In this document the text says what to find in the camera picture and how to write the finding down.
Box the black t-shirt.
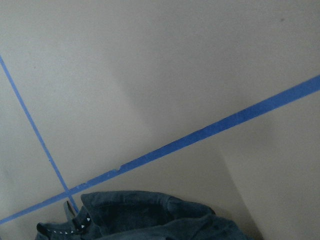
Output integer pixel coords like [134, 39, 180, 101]
[35, 190, 250, 240]

